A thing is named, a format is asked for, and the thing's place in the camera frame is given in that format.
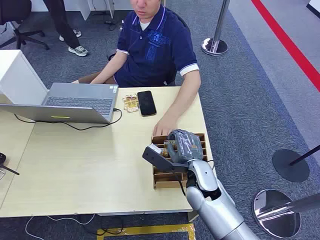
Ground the gold patterned card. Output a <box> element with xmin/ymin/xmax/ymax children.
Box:
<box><xmin>123</xmin><ymin>99</ymin><xmax>140</xmax><ymax>114</ymax></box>
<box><xmin>122</xmin><ymin>93</ymin><xmax>139</xmax><ymax>104</ymax></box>

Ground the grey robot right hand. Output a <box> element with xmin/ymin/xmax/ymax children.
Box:
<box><xmin>167</xmin><ymin>129</ymin><xmax>205</xmax><ymax>165</ymax></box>

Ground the black floor cable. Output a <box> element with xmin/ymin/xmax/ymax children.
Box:
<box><xmin>82</xmin><ymin>215</ymin><xmax>125</xmax><ymax>237</ymax></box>

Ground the gold hotel key card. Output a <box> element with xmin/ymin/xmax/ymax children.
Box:
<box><xmin>159</xmin><ymin>139</ymin><xmax>176</xmax><ymax>159</ymax></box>

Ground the black office chair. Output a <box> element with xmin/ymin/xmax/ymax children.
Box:
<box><xmin>0</xmin><ymin>0</ymin><xmax>51</xmax><ymax>51</ymax></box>

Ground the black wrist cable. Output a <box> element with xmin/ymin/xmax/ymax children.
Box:
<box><xmin>174</xmin><ymin>159</ymin><xmax>216</xmax><ymax>197</ymax></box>

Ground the white furniture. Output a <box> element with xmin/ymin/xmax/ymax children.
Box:
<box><xmin>63</xmin><ymin>0</ymin><xmax>116</xmax><ymax>21</ymax></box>

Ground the black stanchion post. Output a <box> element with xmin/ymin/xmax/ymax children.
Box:
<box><xmin>272</xmin><ymin>144</ymin><xmax>320</xmax><ymax>184</ymax></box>

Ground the grey laptop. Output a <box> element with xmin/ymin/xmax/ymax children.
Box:
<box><xmin>0</xmin><ymin>82</ymin><xmax>120</xmax><ymax>125</ymax></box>

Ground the dark right wrist camera mount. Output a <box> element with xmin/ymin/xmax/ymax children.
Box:
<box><xmin>142</xmin><ymin>144</ymin><xmax>189</xmax><ymax>174</ymax></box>

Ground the wooden slotted card holder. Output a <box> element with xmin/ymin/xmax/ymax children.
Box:
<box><xmin>152</xmin><ymin>132</ymin><xmax>208</xmax><ymax>190</ymax></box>

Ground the person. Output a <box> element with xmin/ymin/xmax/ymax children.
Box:
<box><xmin>42</xmin><ymin>0</ymin><xmax>90</xmax><ymax>58</ymax></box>
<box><xmin>72</xmin><ymin>0</ymin><xmax>202</xmax><ymax>138</ymax></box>

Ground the black desk gadget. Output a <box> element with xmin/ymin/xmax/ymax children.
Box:
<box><xmin>0</xmin><ymin>152</ymin><xmax>20</xmax><ymax>177</ymax></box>

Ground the black laptop cable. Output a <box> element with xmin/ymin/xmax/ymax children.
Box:
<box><xmin>14</xmin><ymin>107</ymin><xmax>123</xmax><ymax>132</ymax></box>

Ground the yellow floor tape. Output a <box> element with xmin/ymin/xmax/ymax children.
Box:
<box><xmin>96</xmin><ymin>223</ymin><xmax>196</xmax><ymax>240</ymax></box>

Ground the white floor cable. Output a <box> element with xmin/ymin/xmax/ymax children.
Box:
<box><xmin>24</xmin><ymin>213</ymin><xmax>96</xmax><ymax>240</ymax></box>

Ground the black smartphone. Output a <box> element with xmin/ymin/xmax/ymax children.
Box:
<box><xmin>137</xmin><ymin>90</ymin><xmax>158</xmax><ymax>117</ymax></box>

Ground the white box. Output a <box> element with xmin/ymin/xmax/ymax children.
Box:
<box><xmin>0</xmin><ymin>49</ymin><xmax>50</xmax><ymax>106</ymax></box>

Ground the chrome stanchion post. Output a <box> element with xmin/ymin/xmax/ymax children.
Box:
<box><xmin>252</xmin><ymin>189</ymin><xmax>320</xmax><ymax>240</ymax></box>
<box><xmin>201</xmin><ymin>0</ymin><xmax>231</xmax><ymax>57</ymax></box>

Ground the person's left hand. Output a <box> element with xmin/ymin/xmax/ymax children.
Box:
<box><xmin>152</xmin><ymin>113</ymin><xmax>178</xmax><ymax>138</ymax></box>

